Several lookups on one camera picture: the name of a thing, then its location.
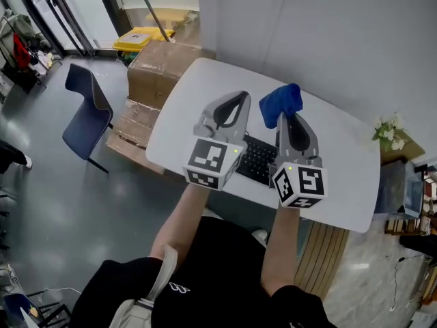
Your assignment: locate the person's black shirt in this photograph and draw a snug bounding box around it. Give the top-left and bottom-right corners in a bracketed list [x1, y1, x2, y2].
[70, 215, 339, 328]

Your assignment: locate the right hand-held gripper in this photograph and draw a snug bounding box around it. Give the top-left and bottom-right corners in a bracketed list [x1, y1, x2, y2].
[268, 111, 328, 209]

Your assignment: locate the person's right forearm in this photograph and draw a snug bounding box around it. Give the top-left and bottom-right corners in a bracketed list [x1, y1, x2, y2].
[260, 205, 302, 297]

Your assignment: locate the person's white shoe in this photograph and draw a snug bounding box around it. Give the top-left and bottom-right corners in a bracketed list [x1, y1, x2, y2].
[251, 228, 269, 245]
[201, 207, 223, 221]

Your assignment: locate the person's right white shoe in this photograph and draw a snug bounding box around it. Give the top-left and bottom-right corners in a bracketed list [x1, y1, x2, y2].
[251, 228, 269, 245]

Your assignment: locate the person's left forearm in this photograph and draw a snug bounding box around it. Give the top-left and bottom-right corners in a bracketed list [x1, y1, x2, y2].
[150, 182, 210, 262]

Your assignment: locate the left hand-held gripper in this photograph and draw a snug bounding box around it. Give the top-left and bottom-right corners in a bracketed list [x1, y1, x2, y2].
[182, 90, 252, 192]

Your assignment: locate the wooden slatted bench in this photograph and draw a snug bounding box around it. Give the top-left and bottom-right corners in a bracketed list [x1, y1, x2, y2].
[294, 219, 351, 300]

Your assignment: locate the green plant with white flowers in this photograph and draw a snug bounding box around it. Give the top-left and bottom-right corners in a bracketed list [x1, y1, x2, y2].
[371, 112, 407, 152]

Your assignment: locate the wooden crate with books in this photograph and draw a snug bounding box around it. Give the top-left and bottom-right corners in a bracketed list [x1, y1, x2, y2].
[384, 215, 433, 236]

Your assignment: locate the dark wooden stick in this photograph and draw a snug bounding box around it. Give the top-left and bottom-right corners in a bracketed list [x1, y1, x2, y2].
[141, 0, 171, 43]

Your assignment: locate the dark blue chair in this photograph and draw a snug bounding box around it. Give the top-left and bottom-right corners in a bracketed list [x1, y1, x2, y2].
[61, 63, 115, 174]

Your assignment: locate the glass door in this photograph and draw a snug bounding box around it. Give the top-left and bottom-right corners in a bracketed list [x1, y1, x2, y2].
[12, 0, 132, 57]

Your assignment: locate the grey blue bin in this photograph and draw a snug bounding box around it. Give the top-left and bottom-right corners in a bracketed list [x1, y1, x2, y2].
[373, 159, 424, 218]

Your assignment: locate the blue cloth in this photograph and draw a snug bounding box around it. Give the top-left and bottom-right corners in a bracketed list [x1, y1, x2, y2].
[258, 83, 304, 130]

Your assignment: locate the black keyboard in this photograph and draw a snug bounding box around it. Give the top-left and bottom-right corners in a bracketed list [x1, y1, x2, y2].
[235, 134, 279, 187]

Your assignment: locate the red garment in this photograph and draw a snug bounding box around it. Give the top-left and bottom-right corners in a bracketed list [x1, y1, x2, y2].
[12, 32, 31, 70]

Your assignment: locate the yellow lidded bin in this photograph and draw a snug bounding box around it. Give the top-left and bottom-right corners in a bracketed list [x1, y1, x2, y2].
[112, 26, 175, 53]

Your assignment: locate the person's left white shoe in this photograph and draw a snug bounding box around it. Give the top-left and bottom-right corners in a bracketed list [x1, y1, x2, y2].
[201, 207, 223, 221]

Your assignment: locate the beige shoulder bag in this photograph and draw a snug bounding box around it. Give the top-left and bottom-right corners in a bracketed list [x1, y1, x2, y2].
[109, 243, 179, 328]

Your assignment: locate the small brown cardboard box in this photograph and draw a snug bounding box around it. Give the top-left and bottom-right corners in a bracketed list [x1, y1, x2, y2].
[379, 130, 427, 165]

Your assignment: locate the grey green jacket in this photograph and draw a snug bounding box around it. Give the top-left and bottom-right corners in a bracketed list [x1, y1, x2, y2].
[0, 9, 45, 53]

